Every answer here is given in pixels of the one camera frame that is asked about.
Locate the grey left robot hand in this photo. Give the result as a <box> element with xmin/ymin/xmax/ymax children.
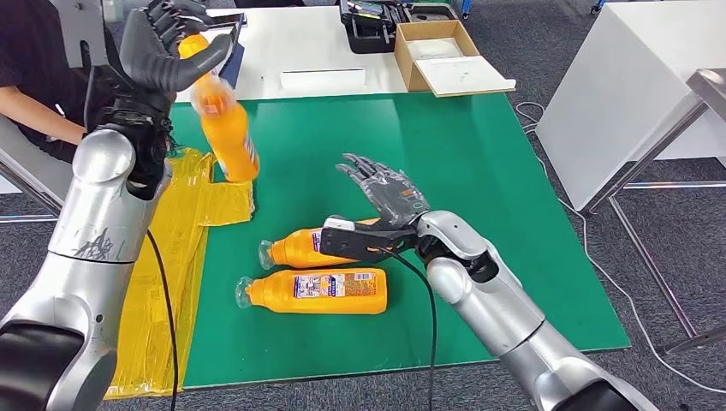
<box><xmin>119</xmin><ymin>0</ymin><xmax>235</xmax><ymax>95</ymax></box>

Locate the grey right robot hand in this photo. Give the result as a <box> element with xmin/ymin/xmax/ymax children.
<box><xmin>336</xmin><ymin>152</ymin><xmax>431</xmax><ymax>228</ymax></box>

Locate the black phone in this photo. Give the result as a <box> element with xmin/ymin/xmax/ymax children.
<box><xmin>205</xmin><ymin>12</ymin><xmax>246</xmax><ymax>28</ymax></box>

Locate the person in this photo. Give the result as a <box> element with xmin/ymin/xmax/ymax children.
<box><xmin>0</xmin><ymin>0</ymin><xmax>126</xmax><ymax>165</ymax></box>

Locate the brown cardboard box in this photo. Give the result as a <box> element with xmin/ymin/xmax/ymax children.
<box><xmin>394</xmin><ymin>20</ymin><xmax>480</xmax><ymax>95</ymax></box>

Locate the white foam lid board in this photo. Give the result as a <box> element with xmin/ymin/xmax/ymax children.
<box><xmin>414</xmin><ymin>55</ymin><xmax>517</xmax><ymax>98</ymax></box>

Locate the white foam pad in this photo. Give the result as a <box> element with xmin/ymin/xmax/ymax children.
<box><xmin>406</xmin><ymin>37</ymin><xmax>463</xmax><ymax>62</ymax></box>

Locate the black tool case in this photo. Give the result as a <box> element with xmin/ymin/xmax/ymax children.
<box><xmin>339</xmin><ymin>0</ymin><xmax>461</xmax><ymax>55</ymax></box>

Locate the grey metal bench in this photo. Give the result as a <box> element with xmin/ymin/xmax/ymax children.
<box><xmin>0</xmin><ymin>116</ymin><xmax>74</xmax><ymax>225</ymax></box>

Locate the yellow plastic sheet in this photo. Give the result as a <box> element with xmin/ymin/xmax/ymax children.
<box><xmin>104</xmin><ymin>148</ymin><xmax>255</xmax><ymax>401</ymax></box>

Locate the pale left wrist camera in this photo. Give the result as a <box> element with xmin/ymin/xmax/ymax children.
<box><xmin>50</xmin><ymin>0</ymin><xmax>110</xmax><ymax>69</ymax></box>

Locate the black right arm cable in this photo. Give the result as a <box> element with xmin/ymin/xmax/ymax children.
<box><xmin>366</xmin><ymin>247</ymin><xmax>439</xmax><ymax>411</ymax></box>

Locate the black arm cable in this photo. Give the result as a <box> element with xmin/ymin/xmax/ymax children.
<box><xmin>144</xmin><ymin>226</ymin><xmax>180</xmax><ymax>411</ymax></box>
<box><xmin>366</xmin><ymin>247</ymin><xmax>439</xmax><ymax>411</ymax></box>

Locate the white floor cable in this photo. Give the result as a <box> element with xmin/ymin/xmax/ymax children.
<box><xmin>513</xmin><ymin>100</ymin><xmax>726</xmax><ymax>396</ymax></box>

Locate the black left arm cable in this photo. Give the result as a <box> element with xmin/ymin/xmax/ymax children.
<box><xmin>144</xmin><ymin>226</ymin><xmax>180</xmax><ymax>411</ymax></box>

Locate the steel frame table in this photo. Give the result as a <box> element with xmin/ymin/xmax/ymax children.
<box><xmin>580</xmin><ymin>68</ymin><xmax>726</xmax><ymax>355</ymax></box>

